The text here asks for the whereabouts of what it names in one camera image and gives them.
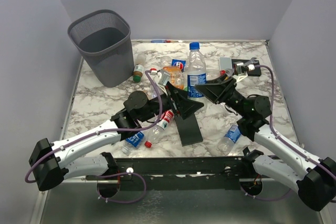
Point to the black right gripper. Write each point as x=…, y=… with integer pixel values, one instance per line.
x=218, y=89

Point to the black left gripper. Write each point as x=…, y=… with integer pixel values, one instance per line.
x=181, y=106

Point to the blue label bottle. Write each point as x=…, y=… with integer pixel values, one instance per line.
x=227, y=142
x=132, y=143
x=196, y=74

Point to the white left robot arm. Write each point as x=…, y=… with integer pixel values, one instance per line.
x=50, y=162

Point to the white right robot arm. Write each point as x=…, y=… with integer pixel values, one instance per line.
x=310, y=176

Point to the grey mesh waste bin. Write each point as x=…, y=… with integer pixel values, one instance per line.
x=103, y=40

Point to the grey white hub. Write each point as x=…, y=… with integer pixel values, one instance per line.
x=225, y=63

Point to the large orange juice bottle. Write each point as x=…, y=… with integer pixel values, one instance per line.
x=176, y=76

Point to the pepsi label clear bottle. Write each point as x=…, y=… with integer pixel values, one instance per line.
x=180, y=63

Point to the silver wrench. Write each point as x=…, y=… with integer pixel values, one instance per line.
x=230, y=72

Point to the red label water bottle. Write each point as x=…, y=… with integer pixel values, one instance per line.
x=155, y=133

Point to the brown bottle green cap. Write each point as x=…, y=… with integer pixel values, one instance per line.
x=139, y=67

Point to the blue red pen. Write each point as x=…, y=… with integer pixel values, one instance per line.
x=160, y=41

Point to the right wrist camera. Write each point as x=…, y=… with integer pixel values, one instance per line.
x=241, y=69

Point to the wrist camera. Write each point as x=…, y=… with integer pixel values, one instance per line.
x=241, y=69
x=163, y=77

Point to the black network switch centre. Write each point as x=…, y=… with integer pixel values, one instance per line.
x=188, y=130

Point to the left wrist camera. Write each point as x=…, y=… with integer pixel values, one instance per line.
x=163, y=77

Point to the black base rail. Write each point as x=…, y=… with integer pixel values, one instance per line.
x=190, y=173

